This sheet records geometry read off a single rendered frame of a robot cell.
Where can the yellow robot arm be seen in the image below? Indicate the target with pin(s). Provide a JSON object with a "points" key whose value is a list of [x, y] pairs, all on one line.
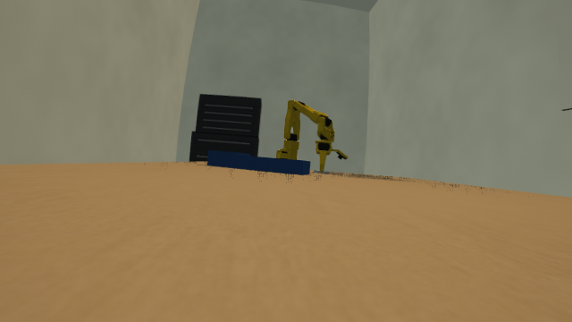
{"points": [[291, 145]]}

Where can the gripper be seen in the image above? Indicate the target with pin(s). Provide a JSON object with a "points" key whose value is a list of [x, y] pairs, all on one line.
{"points": [[322, 149]]}

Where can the blue bin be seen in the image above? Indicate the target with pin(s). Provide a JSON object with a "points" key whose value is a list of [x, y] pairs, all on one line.
{"points": [[267, 164]]}

